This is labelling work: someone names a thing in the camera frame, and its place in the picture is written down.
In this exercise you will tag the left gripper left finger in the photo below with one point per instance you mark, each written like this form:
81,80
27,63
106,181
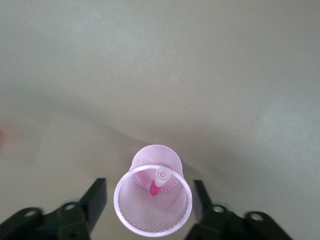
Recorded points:
70,220

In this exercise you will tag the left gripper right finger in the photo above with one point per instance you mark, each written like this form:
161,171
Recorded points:
225,225

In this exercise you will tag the pink marker pen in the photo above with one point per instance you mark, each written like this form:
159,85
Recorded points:
155,190

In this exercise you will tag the pink mesh cup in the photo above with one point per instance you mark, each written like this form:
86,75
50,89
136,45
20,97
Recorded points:
150,215

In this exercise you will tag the wrinkled table cover sheet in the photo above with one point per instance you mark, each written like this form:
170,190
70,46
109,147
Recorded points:
160,75

